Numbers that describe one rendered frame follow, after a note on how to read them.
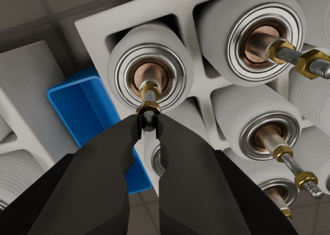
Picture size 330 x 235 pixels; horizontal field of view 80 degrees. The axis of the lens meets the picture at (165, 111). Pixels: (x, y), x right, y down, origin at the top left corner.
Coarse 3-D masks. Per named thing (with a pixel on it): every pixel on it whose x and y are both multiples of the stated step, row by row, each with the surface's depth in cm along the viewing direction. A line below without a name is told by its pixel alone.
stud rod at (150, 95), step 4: (148, 92) 17; (152, 92) 17; (144, 96) 17; (148, 96) 16; (152, 96) 16; (144, 100) 16; (148, 100) 15; (152, 100) 16; (144, 112) 14; (148, 112) 14; (152, 112) 14; (144, 116) 13; (148, 116) 13; (152, 116) 13; (144, 120) 13; (148, 120) 13; (152, 120) 13; (144, 124) 13; (148, 124) 13; (152, 124) 13; (144, 128) 13; (148, 128) 13; (152, 128) 13
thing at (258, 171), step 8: (224, 152) 39; (232, 152) 36; (232, 160) 35; (240, 160) 34; (248, 160) 32; (272, 160) 31; (240, 168) 33; (248, 168) 31; (256, 168) 30; (264, 168) 30; (272, 168) 29; (280, 168) 29; (288, 168) 30; (248, 176) 30; (256, 176) 30; (264, 176) 29; (272, 176) 29; (280, 176) 29; (288, 176) 29
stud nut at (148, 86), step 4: (144, 84) 18; (148, 84) 17; (152, 84) 18; (156, 84) 18; (140, 88) 18; (144, 88) 17; (148, 88) 17; (152, 88) 17; (156, 88) 17; (140, 92) 17; (144, 92) 17; (156, 92) 17; (140, 96) 18; (156, 96) 18; (160, 96) 18; (156, 100) 18
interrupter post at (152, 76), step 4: (144, 72) 20; (148, 72) 20; (152, 72) 20; (156, 72) 20; (144, 76) 19; (148, 76) 19; (152, 76) 19; (156, 76) 19; (160, 76) 21; (140, 80) 19; (144, 80) 18; (148, 80) 18; (152, 80) 18; (156, 80) 18; (160, 80) 19; (140, 84) 18; (160, 84) 18; (160, 88) 18; (160, 92) 19
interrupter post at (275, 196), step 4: (268, 192) 30; (272, 192) 30; (276, 192) 30; (272, 196) 30; (276, 196) 29; (280, 196) 30; (272, 200) 29; (276, 200) 29; (280, 200) 29; (276, 204) 29; (280, 204) 28; (284, 204) 28; (280, 208) 28; (284, 208) 28; (288, 208) 28
